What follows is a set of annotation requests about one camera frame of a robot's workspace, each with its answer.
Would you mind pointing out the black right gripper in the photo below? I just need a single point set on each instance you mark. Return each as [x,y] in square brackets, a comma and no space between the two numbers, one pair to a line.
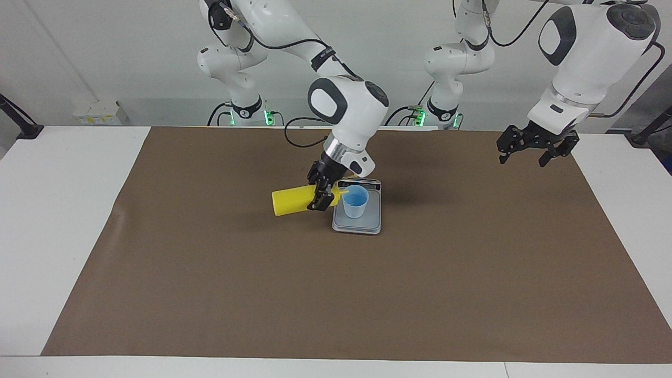
[329,169]

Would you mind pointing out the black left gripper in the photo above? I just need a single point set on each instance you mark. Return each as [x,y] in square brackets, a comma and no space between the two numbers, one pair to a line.
[546,137]

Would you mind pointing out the yellow squeeze seasoning bottle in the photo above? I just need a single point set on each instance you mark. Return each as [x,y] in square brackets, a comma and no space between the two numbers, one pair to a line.
[291,202]

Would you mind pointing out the light blue plastic cup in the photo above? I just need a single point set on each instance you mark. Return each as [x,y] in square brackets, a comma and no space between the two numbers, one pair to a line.
[355,203]

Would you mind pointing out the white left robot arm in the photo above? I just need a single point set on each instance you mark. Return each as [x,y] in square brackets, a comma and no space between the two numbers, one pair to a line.
[583,58]

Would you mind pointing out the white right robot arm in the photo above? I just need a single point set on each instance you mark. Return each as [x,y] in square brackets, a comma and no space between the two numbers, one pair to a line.
[346,105]

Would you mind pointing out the silver digital kitchen scale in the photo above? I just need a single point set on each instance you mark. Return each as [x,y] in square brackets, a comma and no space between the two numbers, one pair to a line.
[367,223]

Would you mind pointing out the brown table mat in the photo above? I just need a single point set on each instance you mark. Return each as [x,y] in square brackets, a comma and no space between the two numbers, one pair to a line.
[262,289]

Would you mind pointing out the black metal stand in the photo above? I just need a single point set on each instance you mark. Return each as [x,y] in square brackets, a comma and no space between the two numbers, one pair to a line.
[21,123]
[651,128]

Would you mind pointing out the white wall socket box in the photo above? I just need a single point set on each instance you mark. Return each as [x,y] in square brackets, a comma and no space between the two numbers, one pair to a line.
[100,113]

